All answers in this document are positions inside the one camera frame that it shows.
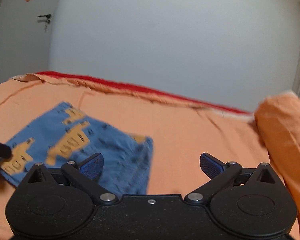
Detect blue patterned child pants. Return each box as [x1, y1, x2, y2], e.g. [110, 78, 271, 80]
[0, 102, 153, 197]

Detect orange pillow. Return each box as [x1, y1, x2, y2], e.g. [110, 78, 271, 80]
[254, 92, 300, 231]

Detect red mattress cover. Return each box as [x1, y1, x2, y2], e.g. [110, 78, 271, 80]
[38, 71, 250, 114]

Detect white door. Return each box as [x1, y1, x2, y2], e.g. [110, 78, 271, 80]
[0, 0, 59, 83]

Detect black door handle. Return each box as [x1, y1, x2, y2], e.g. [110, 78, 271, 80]
[37, 14, 52, 32]

